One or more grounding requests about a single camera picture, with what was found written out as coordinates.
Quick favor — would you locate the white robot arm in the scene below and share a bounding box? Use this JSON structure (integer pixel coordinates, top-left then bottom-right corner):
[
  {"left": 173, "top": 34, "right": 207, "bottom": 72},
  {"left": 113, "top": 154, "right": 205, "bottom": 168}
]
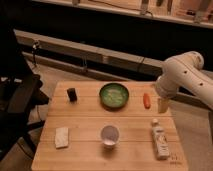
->
[{"left": 155, "top": 51, "right": 213, "bottom": 109}]

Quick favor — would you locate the black eraser block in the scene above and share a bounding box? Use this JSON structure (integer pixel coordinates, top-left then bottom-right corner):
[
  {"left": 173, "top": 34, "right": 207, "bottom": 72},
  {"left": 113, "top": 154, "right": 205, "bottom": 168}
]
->
[{"left": 67, "top": 88, "right": 77, "bottom": 102}]

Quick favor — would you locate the green bowl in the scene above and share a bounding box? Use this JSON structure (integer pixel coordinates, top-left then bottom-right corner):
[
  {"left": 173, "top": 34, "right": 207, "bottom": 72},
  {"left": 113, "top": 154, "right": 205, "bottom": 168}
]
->
[{"left": 99, "top": 82, "right": 129, "bottom": 109}]

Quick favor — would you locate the orange carrot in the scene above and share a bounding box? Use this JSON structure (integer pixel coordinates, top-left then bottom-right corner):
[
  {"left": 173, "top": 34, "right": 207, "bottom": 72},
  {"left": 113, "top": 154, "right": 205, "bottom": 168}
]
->
[{"left": 143, "top": 93, "right": 151, "bottom": 109}]

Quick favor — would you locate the wooden table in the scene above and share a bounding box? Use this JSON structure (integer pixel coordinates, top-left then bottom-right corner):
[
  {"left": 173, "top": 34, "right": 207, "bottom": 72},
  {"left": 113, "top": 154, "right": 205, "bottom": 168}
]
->
[{"left": 32, "top": 81, "right": 188, "bottom": 171}]

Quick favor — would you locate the clear plastic cup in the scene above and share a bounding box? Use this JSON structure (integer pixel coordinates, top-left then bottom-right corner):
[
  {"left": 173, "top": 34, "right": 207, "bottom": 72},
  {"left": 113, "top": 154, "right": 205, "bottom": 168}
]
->
[{"left": 100, "top": 125, "right": 119, "bottom": 148}]

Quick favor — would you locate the white sponge block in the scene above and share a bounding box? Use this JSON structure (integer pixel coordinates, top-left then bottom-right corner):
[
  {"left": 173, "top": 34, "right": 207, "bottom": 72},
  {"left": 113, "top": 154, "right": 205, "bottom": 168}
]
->
[{"left": 55, "top": 127, "right": 69, "bottom": 149}]

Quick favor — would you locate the white squeeze bottle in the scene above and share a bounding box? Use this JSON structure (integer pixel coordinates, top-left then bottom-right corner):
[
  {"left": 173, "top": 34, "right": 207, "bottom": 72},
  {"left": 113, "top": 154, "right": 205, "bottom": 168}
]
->
[{"left": 152, "top": 119, "right": 170, "bottom": 160}]

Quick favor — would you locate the black chair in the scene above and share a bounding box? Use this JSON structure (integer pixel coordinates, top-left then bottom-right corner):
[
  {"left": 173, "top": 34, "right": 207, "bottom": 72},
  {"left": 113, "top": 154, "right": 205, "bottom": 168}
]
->
[{"left": 0, "top": 28, "right": 49, "bottom": 162}]

